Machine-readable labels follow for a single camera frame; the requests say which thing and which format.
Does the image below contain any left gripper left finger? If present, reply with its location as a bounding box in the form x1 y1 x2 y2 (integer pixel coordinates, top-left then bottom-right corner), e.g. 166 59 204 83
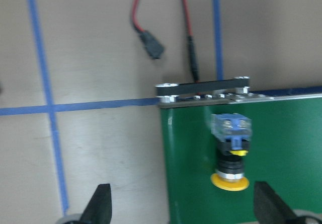
79 184 112 223

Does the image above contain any green conveyor belt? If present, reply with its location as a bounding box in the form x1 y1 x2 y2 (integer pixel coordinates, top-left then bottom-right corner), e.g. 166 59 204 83
154 77 322 224

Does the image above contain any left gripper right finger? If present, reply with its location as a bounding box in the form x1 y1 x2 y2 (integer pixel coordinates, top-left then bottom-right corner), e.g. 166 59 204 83
254 181 298 223

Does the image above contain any red black power cable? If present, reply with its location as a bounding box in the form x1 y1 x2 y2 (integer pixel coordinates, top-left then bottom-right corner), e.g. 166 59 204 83
129 0 202 84

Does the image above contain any yellow push button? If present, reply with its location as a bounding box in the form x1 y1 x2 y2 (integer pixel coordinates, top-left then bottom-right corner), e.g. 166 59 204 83
210 113 252 192

